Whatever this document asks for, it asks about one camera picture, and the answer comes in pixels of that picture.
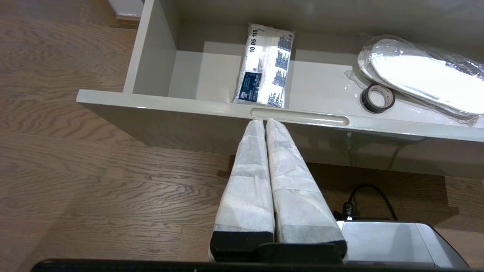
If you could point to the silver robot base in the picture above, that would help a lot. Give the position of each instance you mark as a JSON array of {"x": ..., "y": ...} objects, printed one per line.
[{"x": 389, "y": 241}]

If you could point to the white tissue pack blue print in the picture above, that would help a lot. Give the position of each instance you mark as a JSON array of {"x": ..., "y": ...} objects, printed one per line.
[{"x": 264, "y": 64}]

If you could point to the white glossy drawer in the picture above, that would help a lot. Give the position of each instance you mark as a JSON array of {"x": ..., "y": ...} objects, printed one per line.
[{"x": 204, "y": 71}]

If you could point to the white slipper in crumpled plastic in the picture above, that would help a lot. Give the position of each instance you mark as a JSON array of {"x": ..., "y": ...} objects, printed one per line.
[{"x": 423, "y": 73}]

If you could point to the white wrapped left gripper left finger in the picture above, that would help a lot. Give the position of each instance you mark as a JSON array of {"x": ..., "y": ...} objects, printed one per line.
[{"x": 247, "y": 189}]

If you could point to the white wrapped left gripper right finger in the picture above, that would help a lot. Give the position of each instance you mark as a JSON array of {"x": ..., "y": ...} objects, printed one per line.
[{"x": 295, "y": 196}]

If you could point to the black tape roll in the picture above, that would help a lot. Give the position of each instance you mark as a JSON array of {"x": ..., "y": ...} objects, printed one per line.
[{"x": 365, "y": 102}]

